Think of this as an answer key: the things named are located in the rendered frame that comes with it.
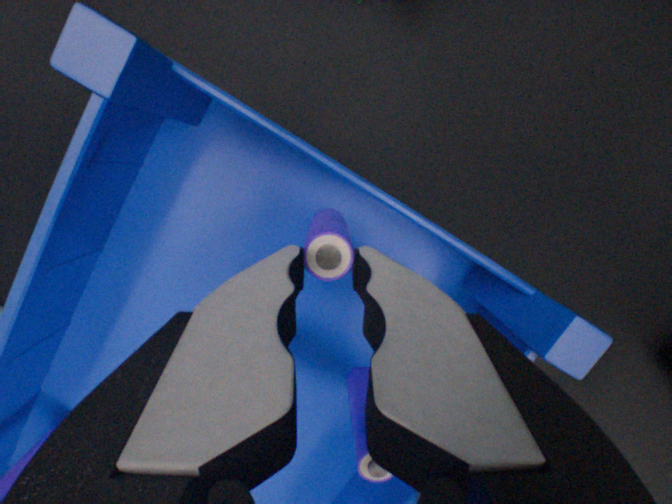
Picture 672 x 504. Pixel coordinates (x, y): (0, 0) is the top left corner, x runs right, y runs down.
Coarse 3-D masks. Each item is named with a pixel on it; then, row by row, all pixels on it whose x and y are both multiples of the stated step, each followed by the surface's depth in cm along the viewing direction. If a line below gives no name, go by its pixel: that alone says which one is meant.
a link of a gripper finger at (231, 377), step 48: (240, 288) 9; (288, 288) 10; (192, 336) 8; (240, 336) 8; (288, 336) 10; (192, 384) 7; (240, 384) 7; (288, 384) 7; (144, 432) 6; (192, 432) 6; (240, 432) 6; (288, 432) 6; (240, 480) 6
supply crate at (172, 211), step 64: (64, 64) 10; (128, 64) 10; (128, 128) 15; (192, 128) 17; (256, 128) 17; (64, 192) 13; (128, 192) 18; (192, 192) 18; (256, 192) 18; (320, 192) 18; (384, 192) 13; (64, 256) 15; (128, 256) 19; (192, 256) 19; (256, 256) 19; (448, 256) 19; (0, 320) 14; (64, 320) 19; (128, 320) 19; (320, 320) 20; (512, 320) 15; (576, 320) 12; (0, 384) 16; (64, 384) 20; (320, 384) 21; (0, 448) 19; (320, 448) 22
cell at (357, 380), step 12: (360, 372) 20; (348, 384) 20; (360, 384) 19; (348, 396) 19; (360, 396) 18; (360, 408) 17; (360, 420) 16; (360, 432) 16; (360, 444) 15; (360, 456) 15; (360, 468) 15; (372, 468) 14; (372, 480) 15; (384, 480) 15
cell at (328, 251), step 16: (320, 224) 14; (336, 224) 14; (320, 240) 12; (336, 240) 12; (304, 256) 12; (320, 256) 12; (336, 256) 12; (352, 256) 12; (320, 272) 13; (336, 272) 13
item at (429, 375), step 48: (384, 288) 10; (432, 288) 10; (384, 336) 8; (432, 336) 8; (384, 384) 7; (432, 384) 7; (480, 384) 7; (384, 432) 6; (432, 432) 6; (480, 432) 6; (528, 432) 6
